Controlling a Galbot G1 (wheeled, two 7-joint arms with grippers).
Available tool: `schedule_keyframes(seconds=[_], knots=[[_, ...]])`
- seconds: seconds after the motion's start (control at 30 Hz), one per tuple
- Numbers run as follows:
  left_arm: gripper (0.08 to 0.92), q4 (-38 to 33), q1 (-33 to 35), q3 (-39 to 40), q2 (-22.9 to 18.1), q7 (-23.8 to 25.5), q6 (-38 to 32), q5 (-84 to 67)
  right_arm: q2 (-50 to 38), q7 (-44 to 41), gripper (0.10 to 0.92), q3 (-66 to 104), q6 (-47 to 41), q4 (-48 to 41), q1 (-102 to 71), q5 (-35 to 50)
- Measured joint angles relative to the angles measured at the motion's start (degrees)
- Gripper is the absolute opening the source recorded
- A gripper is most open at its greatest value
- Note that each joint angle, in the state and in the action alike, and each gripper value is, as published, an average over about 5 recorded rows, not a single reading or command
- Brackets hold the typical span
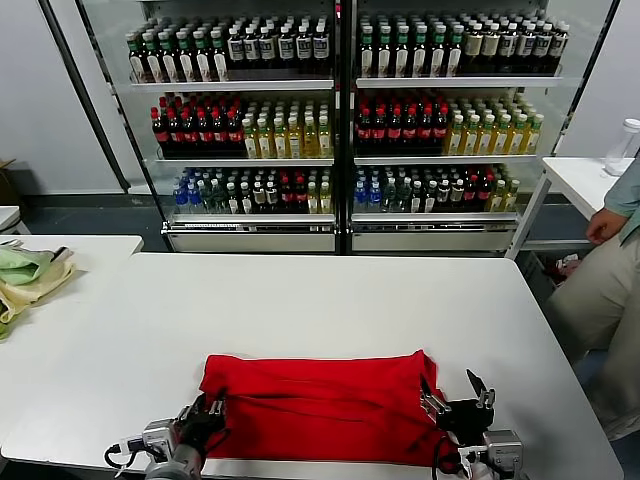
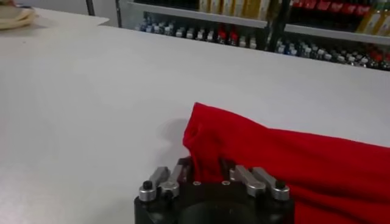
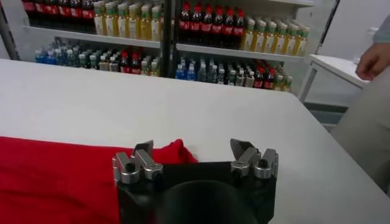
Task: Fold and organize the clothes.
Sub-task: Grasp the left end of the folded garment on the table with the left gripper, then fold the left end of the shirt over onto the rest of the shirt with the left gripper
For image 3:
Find small yellow drink bottle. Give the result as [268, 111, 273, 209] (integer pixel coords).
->
[149, 60, 160, 77]
[140, 60, 151, 76]
[273, 74, 285, 91]
[282, 75, 294, 93]

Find small blue water bottle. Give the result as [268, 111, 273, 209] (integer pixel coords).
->
[175, 63, 186, 80]
[185, 63, 197, 82]
[34, 48, 45, 64]
[44, 48, 57, 65]

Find white metal side table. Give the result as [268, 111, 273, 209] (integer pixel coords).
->
[297, 54, 371, 104]

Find beige trousers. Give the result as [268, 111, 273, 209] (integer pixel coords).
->
[330, 65, 390, 195]

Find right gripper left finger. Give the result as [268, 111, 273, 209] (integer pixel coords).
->
[112, 139, 165, 185]

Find small red cap cola bottle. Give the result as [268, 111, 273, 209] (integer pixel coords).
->
[263, 67, 275, 90]
[130, 51, 142, 75]
[119, 50, 131, 74]
[253, 66, 265, 89]

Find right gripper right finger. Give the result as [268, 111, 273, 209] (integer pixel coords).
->
[230, 138, 280, 180]

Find glass beverage cooler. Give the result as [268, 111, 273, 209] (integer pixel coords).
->
[0, 0, 171, 79]
[166, 0, 341, 95]

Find person right hand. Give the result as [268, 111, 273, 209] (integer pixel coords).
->
[355, 42, 390, 82]

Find red t-shirt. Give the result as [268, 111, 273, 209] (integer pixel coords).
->
[0, 136, 199, 224]

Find small clear water bottle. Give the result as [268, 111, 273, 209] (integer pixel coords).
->
[207, 63, 218, 83]
[197, 62, 208, 82]
[55, 47, 66, 66]
[65, 48, 76, 67]

